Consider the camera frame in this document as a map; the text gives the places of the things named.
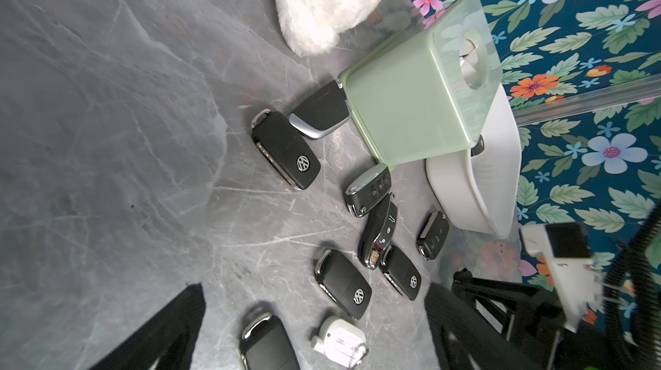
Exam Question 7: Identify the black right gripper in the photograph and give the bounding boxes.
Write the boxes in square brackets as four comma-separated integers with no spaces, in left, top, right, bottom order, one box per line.
[452,266,660,369]

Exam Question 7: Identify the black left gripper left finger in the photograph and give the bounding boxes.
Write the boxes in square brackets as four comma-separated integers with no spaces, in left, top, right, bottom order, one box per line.
[93,283,206,369]

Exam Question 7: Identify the green tissue box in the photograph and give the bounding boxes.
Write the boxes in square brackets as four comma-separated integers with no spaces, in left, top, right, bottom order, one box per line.
[339,0,503,167]

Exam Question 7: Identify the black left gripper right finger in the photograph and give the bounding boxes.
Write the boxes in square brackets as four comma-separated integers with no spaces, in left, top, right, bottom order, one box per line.
[424,283,539,369]

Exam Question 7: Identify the black silver flip key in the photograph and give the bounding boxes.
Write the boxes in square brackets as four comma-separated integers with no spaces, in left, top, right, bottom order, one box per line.
[288,80,350,139]

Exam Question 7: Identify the black chrome button key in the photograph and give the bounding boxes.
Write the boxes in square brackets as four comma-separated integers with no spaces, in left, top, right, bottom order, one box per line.
[344,163,392,218]

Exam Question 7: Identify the black slim Porsche key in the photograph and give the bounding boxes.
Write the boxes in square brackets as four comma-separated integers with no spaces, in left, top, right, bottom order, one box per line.
[357,193,399,269]

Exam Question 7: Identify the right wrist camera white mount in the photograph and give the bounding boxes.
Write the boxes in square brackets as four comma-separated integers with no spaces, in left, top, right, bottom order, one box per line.
[520,221,602,332]

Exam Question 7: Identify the white key fob with tag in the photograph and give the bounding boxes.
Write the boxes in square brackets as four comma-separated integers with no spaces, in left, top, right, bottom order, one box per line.
[311,316,369,369]

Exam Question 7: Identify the white storage box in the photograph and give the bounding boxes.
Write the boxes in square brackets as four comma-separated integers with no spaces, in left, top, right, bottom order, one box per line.
[425,87,522,239]

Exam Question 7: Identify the black VW key front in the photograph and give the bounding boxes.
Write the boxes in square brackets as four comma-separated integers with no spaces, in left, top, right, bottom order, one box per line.
[239,313,301,370]

